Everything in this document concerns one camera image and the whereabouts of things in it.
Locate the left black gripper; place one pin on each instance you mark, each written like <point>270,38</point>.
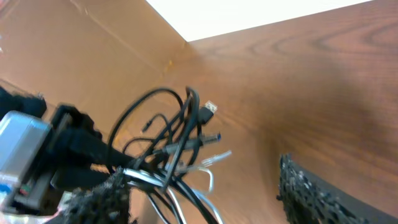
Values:
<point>64,160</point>

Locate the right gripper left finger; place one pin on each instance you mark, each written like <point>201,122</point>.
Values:
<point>107,203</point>

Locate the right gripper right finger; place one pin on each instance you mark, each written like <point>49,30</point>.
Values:
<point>307,198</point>

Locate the cardboard panel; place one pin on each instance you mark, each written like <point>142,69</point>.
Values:
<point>96,55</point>

